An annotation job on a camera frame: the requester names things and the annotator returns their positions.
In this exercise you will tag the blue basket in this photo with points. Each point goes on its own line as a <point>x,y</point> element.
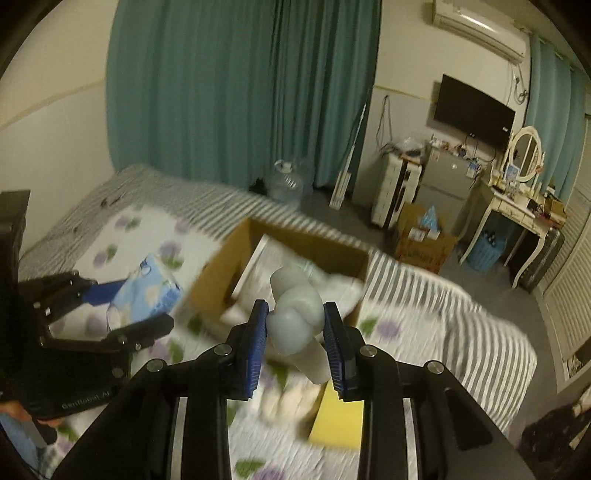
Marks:
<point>485,249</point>

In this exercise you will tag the yellow flat packet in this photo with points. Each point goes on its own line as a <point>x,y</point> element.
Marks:
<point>337,420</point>

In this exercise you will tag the grey mini fridge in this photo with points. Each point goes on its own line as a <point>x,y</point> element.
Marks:
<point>450,175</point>

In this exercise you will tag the white leaning poles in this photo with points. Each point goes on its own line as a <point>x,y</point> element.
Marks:
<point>346,166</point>

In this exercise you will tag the clear water jug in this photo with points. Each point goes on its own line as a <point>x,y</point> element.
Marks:
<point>288,182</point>

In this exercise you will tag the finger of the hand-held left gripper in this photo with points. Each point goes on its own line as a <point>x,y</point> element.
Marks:
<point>104,290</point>
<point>143,332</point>

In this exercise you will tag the brown cardboard box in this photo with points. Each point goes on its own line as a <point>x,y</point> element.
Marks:
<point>221,267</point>

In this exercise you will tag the white cloth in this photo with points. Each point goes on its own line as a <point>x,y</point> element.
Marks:
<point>318,281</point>

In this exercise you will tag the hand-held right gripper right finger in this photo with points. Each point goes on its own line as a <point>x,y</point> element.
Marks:
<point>333,350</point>

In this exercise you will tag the white louvered wardrobe door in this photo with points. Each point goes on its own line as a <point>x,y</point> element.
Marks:
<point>572,277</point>

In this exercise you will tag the oval vanity mirror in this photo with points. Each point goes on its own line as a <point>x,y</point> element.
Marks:
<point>526,152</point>

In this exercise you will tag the dark cloth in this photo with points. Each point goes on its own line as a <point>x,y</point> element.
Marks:
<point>558,438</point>

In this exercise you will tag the floral quilt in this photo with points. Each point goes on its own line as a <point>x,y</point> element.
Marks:
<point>138,230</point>

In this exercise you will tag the person's left hand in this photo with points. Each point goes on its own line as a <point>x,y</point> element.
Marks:
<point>46,422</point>

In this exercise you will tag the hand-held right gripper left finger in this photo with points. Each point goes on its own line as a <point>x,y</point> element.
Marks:
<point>256,350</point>

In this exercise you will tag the white air conditioner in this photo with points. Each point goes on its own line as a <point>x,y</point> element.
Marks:
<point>480,27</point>

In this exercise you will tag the narrow teal curtain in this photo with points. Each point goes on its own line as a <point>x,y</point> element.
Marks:
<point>554,120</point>

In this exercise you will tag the white drawer cabinet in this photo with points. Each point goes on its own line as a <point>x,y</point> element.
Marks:
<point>392,189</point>

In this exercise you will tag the wide teal curtain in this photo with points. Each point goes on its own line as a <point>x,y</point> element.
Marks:
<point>231,87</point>

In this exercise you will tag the bed with striped sheet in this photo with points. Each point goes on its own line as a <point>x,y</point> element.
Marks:
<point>461,332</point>

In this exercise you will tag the black suitcase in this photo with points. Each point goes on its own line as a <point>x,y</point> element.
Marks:
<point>545,263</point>

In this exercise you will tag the grey-white knotted soft toy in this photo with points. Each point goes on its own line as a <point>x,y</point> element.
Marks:
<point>295,314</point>

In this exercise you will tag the cream soft item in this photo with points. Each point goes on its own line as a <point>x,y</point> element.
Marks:
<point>291,401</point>

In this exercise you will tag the printed cardboard box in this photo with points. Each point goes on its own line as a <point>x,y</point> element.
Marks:
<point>422,244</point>

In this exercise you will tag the cream dressing table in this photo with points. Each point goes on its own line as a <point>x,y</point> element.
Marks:
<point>503,207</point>

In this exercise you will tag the black wall television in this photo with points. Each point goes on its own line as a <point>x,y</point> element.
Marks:
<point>473,110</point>

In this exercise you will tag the blue tissue packet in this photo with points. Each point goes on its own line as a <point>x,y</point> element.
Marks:
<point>147,286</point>

